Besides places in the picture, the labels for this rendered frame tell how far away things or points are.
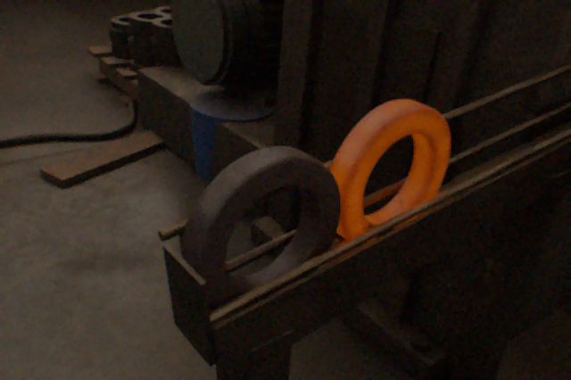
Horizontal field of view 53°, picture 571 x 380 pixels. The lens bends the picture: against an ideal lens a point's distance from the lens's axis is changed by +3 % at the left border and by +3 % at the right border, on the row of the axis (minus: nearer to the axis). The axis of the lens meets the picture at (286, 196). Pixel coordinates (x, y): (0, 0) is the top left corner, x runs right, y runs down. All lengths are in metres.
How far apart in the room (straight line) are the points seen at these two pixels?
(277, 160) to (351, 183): 0.12
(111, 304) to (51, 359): 0.20
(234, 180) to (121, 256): 1.16
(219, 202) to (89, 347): 0.93
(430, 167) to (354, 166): 0.15
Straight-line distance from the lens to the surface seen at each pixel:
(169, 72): 2.35
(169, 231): 0.58
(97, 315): 1.47
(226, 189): 0.51
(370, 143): 0.61
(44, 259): 1.69
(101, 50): 3.01
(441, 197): 0.73
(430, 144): 0.70
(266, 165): 0.52
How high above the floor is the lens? 0.95
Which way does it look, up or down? 29 degrees down
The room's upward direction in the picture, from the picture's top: 6 degrees clockwise
